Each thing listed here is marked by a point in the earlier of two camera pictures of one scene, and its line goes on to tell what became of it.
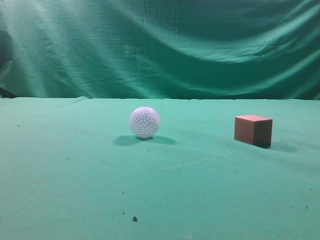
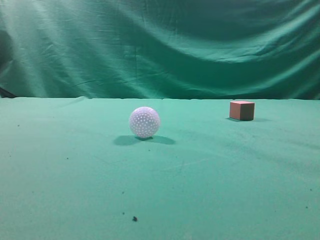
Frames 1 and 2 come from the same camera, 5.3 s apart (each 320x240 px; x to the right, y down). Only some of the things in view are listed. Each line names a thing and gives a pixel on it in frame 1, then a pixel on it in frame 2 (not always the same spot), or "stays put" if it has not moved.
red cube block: (253, 129) to (242, 110)
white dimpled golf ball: (144, 122) stays put
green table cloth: (72, 168) stays put
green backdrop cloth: (186, 49) stays put
